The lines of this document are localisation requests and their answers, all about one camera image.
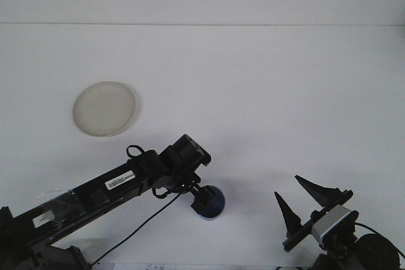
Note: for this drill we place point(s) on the pale blue cup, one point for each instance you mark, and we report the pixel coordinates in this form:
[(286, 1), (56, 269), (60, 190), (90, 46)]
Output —
[(218, 203)]

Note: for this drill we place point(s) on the pale round plate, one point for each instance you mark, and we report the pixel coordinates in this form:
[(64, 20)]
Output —
[(104, 108)]

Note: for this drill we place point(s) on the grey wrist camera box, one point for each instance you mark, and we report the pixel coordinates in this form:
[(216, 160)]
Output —
[(332, 222)]

